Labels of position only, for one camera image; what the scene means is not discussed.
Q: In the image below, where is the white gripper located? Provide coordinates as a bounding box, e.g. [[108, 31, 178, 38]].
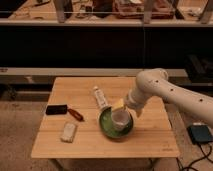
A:
[[112, 89, 146, 118]]

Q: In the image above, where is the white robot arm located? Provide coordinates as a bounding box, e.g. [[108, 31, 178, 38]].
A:
[[123, 68, 213, 128]]

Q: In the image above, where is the white sponge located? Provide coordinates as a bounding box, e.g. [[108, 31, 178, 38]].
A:
[[60, 122, 77, 143]]

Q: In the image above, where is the white cup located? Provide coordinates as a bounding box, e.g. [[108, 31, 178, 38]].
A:
[[111, 111, 130, 131]]

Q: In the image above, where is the white tube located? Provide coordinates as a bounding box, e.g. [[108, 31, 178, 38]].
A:
[[93, 86, 109, 111]]

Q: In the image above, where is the green bowl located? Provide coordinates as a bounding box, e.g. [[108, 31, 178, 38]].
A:
[[98, 108, 134, 139]]

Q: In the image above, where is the wooden table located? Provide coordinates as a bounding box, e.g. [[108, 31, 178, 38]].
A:
[[31, 77, 179, 159]]

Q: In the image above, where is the black foot pedal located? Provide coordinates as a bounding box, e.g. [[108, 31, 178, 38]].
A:
[[187, 125, 213, 144]]

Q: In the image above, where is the black rectangular block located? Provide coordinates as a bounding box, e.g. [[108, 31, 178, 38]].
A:
[[46, 105, 67, 115]]

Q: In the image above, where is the background shelf rack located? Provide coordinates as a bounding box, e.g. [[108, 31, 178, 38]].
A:
[[0, 0, 213, 27]]

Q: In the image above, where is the black cable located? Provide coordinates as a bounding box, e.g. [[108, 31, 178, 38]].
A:
[[175, 142, 213, 171]]

